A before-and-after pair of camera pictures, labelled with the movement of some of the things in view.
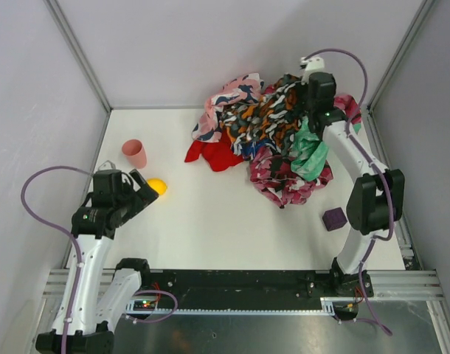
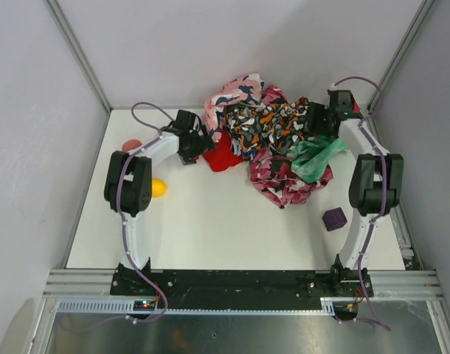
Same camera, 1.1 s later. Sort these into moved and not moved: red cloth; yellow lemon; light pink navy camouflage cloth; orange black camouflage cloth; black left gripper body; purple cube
Moved: orange black camouflage cloth; black left gripper body
Not moved: purple cube; red cloth; light pink navy camouflage cloth; yellow lemon
